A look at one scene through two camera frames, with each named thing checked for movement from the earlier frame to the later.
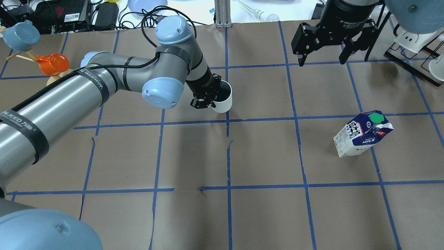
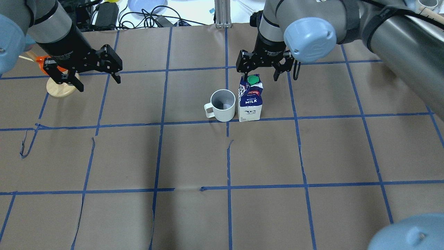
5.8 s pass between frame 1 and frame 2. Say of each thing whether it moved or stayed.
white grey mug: moved
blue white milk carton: moved
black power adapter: stayed
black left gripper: moved
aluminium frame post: stayed
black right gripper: moved
